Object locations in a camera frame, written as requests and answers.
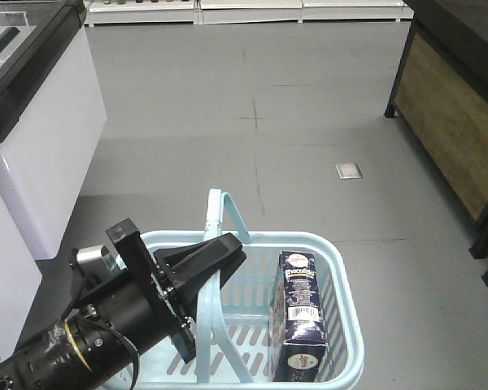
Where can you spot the white chest freezer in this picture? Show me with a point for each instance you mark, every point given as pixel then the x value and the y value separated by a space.
pixel 51 116
pixel 19 275

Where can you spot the near white chest freezer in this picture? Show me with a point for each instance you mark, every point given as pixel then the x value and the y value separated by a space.
pixel 19 275

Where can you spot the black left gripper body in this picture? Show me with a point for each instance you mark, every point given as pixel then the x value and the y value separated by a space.
pixel 130 302

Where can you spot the black wooden produce stand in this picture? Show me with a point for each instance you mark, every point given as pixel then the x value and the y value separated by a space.
pixel 440 92

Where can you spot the dark blue cookie box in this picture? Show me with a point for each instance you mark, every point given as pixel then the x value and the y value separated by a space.
pixel 297 338

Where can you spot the white store shelving unit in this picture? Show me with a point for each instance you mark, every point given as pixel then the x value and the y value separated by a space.
pixel 241 12

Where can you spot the far white chest freezer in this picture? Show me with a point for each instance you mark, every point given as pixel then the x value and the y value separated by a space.
pixel 51 116

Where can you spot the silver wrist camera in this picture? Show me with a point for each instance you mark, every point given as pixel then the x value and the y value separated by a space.
pixel 98 261

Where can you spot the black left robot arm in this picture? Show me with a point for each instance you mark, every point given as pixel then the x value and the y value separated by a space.
pixel 75 352

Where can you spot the light blue shopping basket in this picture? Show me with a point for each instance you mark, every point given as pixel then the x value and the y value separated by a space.
pixel 233 340

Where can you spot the small steel floor plate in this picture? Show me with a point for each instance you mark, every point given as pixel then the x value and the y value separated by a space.
pixel 348 171

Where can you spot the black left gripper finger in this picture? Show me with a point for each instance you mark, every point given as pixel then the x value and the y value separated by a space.
pixel 187 285
pixel 217 253

